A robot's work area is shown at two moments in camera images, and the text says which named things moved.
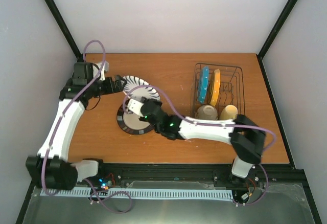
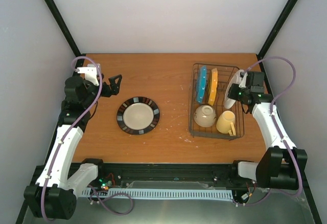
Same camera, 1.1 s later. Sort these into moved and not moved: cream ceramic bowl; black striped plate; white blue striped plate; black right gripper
Moved: black right gripper; white blue striped plate
Not moved: black striped plate; cream ceramic bowl
